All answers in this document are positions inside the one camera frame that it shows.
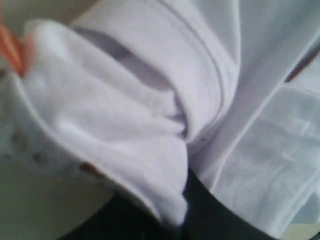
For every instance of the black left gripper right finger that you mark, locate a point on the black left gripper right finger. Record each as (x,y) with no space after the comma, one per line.
(208,219)

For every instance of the white t-shirt with red lettering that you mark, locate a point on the white t-shirt with red lettering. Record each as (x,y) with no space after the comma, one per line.
(135,93)

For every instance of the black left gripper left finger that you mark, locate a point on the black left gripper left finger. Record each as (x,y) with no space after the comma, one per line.
(120,219)

